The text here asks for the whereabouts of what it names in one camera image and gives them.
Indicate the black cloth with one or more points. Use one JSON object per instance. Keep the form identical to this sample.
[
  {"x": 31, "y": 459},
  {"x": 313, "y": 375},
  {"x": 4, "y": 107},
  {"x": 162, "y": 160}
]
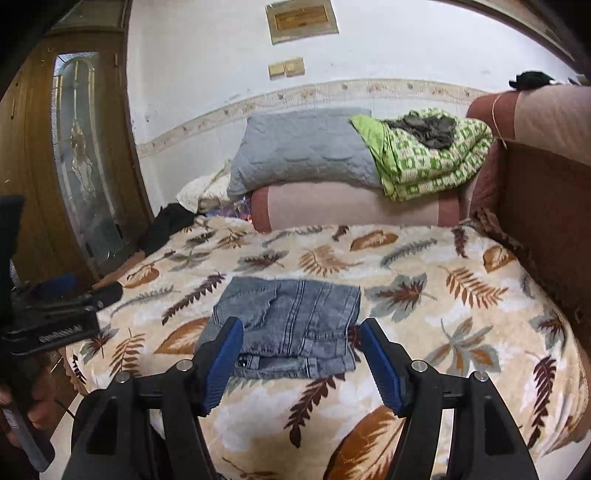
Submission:
[{"x": 166, "y": 226}]

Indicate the wooden door with glass panel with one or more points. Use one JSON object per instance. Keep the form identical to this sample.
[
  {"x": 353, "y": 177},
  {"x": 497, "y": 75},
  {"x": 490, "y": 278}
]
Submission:
[{"x": 37, "y": 138}]

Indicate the pink and brown bolster cushion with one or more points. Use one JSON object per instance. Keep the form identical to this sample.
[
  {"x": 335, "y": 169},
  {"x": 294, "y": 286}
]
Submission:
[{"x": 346, "y": 205}]

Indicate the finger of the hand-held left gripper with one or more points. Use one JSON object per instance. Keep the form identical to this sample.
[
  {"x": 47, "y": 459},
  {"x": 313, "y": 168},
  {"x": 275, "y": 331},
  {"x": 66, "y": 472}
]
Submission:
[
  {"x": 57, "y": 284},
  {"x": 105, "y": 293}
]

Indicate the dark grey cloth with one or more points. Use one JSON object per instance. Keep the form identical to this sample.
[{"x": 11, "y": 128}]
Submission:
[{"x": 429, "y": 129}]

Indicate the cream cloth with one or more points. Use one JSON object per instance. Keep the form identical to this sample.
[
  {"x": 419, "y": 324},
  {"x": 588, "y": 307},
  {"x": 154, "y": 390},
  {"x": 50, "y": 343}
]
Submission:
[{"x": 203, "y": 194}]

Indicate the beige wall switch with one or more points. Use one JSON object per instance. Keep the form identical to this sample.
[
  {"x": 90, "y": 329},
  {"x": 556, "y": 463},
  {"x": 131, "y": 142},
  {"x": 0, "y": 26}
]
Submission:
[
  {"x": 294, "y": 67},
  {"x": 277, "y": 70}
]

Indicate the beige wall panel box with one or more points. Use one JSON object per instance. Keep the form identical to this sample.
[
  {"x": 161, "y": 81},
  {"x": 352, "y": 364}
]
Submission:
[{"x": 302, "y": 21}]

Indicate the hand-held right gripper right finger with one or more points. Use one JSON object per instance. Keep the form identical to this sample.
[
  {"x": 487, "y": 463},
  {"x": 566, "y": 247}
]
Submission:
[{"x": 382, "y": 364}]

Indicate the leaf print beige blanket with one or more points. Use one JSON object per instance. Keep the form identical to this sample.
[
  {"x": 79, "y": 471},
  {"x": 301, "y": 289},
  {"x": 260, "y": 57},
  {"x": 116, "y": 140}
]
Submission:
[{"x": 415, "y": 323}]

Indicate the small black item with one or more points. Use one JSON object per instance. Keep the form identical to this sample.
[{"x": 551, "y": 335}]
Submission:
[{"x": 531, "y": 79}]

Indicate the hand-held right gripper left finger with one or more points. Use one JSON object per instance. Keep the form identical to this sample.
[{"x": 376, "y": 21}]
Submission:
[{"x": 221, "y": 364}]

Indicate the person's left hand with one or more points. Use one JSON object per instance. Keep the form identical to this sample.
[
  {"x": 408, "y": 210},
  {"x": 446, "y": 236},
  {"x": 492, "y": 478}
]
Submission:
[{"x": 44, "y": 392}]

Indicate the grey quilted pillow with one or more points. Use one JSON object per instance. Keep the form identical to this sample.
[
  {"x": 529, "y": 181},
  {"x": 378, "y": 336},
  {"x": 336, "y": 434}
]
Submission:
[{"x": 300, "y": 147}]

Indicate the dark wooden frame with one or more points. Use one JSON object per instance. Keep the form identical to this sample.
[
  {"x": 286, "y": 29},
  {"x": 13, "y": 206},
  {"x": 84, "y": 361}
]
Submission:
[{"x": 549, "y": 30}]

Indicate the colourful printed item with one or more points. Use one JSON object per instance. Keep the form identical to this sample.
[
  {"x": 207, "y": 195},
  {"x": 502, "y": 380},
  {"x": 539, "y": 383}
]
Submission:
[{"x": 233, "y": 207}]

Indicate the green patterned quilt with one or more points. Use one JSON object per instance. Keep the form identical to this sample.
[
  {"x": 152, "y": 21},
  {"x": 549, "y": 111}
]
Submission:
[{"x": 429, "y": 170}]

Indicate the brown wooden headboard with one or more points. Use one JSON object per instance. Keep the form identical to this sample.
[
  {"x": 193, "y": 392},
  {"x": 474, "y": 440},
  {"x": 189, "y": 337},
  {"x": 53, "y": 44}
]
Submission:
[{"x": 545, "y": 194}]

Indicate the blue-grey denim pants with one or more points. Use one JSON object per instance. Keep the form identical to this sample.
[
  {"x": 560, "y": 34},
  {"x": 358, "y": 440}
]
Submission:
[{"x": 295, "y": 314}]

